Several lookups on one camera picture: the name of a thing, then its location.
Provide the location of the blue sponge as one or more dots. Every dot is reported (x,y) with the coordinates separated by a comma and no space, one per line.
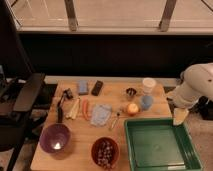
(83,87)

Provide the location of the light blue cloth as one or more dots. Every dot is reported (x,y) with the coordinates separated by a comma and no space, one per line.
(100,114)

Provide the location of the black handled utensil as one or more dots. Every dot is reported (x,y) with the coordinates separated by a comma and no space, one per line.
(67,94)

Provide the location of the orange carrot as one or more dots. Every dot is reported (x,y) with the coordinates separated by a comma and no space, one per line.
(85,105)

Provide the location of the black rectangular device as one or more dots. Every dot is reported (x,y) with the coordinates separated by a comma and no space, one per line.
(97,88)

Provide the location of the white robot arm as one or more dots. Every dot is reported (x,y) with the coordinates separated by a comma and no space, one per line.
(197,82)

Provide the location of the white cup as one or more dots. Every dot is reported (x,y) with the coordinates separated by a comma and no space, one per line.
(148,84)

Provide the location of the red yellow apple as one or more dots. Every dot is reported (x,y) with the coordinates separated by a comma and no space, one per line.
(132,109)

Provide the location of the blue cup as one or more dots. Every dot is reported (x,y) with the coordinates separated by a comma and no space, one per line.
(146,102)

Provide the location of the black office chair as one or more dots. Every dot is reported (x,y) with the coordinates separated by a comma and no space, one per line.
(18,96)

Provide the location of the red-brown bowl with contents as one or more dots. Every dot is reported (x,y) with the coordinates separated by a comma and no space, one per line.
(105,153)

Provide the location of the metal spoon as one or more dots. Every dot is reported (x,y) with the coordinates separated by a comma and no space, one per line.
(115,121)

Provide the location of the pale yellow banana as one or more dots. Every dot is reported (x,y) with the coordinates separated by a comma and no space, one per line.
(72,113)

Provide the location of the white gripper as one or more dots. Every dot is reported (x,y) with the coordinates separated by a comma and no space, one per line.
(183,96)

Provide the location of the green plastic tray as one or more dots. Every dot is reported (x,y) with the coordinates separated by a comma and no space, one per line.
(158,145)

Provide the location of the purple bowl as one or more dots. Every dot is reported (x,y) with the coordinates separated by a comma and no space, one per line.
(54,138)

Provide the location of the small dark metal cup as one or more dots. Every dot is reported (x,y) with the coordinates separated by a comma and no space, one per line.
(130,93)

